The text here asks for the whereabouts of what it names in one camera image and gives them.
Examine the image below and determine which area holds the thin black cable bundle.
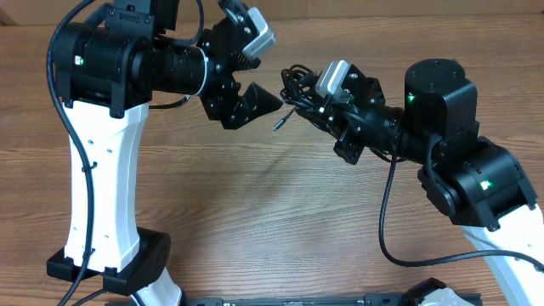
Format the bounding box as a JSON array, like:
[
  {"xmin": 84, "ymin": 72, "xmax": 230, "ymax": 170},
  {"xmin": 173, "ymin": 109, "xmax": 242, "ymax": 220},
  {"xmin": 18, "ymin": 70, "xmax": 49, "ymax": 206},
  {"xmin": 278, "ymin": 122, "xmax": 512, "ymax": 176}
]
[{"xmin": 272, "ymin": 64, "xmax": 328, "ymax": 133}]

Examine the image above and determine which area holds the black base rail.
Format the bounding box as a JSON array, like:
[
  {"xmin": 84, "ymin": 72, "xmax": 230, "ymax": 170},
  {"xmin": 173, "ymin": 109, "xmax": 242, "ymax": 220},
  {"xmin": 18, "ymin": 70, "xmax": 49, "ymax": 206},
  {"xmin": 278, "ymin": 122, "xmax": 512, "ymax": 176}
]
[{"xmin": 180, "ymin": 278, "xmax": 484, "ymax": 306}]

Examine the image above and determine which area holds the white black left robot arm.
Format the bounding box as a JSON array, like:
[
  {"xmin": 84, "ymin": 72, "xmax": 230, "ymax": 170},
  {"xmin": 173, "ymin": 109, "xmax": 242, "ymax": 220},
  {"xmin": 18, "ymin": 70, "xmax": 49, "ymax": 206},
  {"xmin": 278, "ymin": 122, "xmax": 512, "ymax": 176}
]
[{"xmin": 47, "ymin": 0, "xmax": 281, "ymax": 305}]

